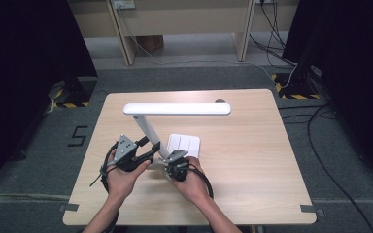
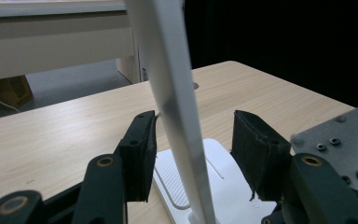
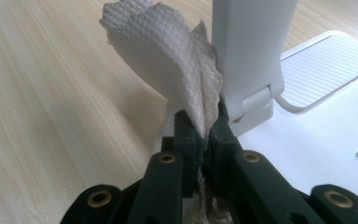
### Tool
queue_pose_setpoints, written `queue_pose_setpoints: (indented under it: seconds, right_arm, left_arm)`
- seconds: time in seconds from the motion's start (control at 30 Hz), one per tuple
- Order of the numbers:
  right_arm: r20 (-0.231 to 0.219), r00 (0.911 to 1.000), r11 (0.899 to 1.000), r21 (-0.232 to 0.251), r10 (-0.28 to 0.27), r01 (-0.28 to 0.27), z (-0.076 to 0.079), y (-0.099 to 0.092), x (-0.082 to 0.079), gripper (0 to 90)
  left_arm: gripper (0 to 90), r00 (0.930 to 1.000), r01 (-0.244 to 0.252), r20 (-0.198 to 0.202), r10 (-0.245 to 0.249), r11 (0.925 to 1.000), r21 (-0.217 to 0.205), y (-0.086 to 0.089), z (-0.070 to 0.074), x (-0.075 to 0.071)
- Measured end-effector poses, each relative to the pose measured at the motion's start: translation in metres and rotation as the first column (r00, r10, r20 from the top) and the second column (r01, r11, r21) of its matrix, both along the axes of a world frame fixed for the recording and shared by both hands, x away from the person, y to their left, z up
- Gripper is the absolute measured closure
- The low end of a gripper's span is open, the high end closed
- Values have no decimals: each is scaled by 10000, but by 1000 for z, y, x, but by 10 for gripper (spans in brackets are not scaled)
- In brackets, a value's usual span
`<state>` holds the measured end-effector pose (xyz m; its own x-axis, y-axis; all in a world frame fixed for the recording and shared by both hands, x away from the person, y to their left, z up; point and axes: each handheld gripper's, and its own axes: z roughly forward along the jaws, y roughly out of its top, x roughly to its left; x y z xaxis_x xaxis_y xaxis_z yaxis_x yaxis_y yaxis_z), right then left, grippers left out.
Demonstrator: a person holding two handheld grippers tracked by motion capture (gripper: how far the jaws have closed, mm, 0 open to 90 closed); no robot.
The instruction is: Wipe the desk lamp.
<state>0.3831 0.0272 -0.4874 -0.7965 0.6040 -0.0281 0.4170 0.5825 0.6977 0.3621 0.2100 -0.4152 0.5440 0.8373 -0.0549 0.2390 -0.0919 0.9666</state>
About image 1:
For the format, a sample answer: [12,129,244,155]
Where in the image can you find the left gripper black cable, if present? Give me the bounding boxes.
[89,141,120,233]

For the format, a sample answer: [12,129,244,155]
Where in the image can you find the black curtain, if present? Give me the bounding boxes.
[0,0,99,195]
[282,0,373,192]

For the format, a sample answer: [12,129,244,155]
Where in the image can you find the brown cardboard box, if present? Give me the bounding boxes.
[135,34,165,54]

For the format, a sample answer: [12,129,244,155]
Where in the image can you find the wall power socket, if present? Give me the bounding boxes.
[112,0,137,11]

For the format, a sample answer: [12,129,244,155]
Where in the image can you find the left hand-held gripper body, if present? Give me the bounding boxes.
[114,134,154,172]

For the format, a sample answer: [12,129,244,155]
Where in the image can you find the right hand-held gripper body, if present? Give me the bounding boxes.
[163,149,190,183]

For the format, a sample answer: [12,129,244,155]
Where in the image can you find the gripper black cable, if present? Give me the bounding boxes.
[89,141,120,233]
[187,163,215,200]

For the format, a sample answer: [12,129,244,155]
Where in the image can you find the person's right hand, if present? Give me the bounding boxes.
[169,156,210,204]

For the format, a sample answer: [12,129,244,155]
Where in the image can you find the white desk lamp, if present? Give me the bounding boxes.
[122,102,232,161]

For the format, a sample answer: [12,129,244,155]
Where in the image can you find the black stand with striped base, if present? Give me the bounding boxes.
[50,76,99,109]
[271,61,322,101]

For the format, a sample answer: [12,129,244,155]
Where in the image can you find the grey tape piece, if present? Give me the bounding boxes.
[57,203,80,214]
[299,204,325,217]

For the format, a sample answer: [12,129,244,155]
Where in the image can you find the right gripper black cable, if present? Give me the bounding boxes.
[187,163,215,200]

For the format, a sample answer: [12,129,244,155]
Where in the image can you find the person's left hand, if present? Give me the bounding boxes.
[106,150,152,202]

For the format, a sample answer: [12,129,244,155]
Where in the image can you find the long black floor cable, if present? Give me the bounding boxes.
[277,100,373,233]

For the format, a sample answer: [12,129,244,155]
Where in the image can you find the white floor cable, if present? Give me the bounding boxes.
[116,8,298,89]

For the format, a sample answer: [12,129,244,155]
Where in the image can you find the bundle of black cables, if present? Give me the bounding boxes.
[249,0,298,68]

